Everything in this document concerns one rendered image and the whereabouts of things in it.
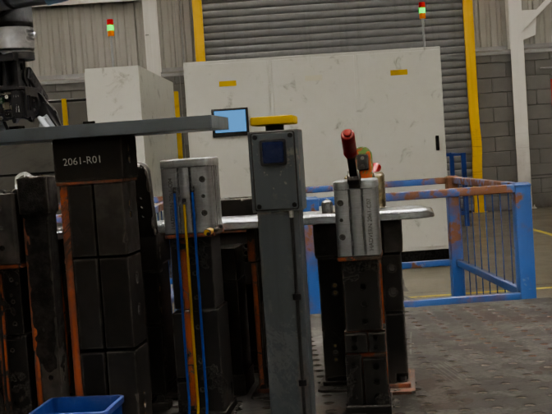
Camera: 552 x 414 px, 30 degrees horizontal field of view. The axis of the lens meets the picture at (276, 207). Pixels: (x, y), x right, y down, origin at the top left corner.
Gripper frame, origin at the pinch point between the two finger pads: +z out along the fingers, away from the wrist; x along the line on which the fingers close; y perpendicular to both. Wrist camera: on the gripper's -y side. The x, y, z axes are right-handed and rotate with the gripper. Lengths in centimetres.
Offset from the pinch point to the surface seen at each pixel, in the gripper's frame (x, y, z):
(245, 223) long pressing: 40.0, 9.6, 11.5
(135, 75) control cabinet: -177, -756, -71
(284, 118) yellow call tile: 51, 36, -5
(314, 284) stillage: 33, -176, 49
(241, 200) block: 36.1, -12.8, 9.0
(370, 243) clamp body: 61, 21, 15
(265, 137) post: 48, 37, -2
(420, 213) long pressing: 69, 9, 12
